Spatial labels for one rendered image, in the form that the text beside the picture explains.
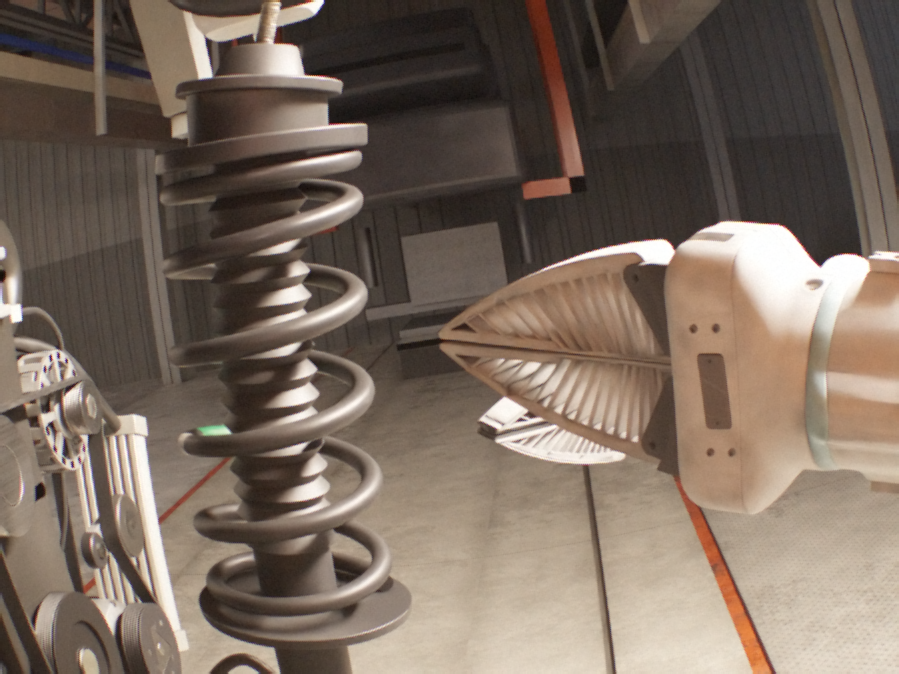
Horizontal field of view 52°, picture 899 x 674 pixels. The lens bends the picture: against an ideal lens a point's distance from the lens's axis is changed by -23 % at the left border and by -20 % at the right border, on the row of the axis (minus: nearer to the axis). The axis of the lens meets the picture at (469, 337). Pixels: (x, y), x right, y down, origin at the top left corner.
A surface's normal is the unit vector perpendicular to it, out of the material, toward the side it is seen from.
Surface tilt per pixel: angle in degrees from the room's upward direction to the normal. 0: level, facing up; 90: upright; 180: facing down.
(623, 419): 113
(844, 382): 37
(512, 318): 46
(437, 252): 90
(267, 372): 54
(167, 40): 127
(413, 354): 90
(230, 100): 96
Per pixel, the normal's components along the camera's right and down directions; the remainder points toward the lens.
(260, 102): 0.26, 0.20
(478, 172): -0.06, 0.12
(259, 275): 0.14, -0.52
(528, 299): 0.43, -0.59
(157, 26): 0.05, 0.69
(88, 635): 0.99, -0.15
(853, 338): -0.60, -0.42
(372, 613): -0.06, -0.99
